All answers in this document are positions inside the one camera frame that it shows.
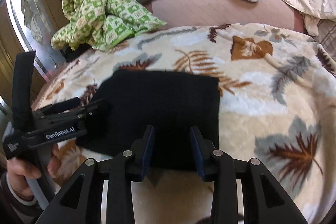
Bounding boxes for leaf pattern cream blanket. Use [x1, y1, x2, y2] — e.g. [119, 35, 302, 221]
[33, 23, 335, 223]

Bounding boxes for black pants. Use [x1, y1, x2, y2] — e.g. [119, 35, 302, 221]
[76, 69, 220, 172]

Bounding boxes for green checkered cloth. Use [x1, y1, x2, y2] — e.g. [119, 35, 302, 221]
[51, 0, 165, 52]

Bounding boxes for pink bed sheet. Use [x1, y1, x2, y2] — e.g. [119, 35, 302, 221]
[145, 0, 305, 32]

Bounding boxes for wooden glass door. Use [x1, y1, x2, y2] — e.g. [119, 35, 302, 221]
[1, 0, 67, 108]

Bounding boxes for left hand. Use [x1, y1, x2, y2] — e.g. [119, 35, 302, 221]
[6, 143, 62, 201]

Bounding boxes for striped floral bedspread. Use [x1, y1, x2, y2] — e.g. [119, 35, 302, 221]
[316, 19, 336, 60]

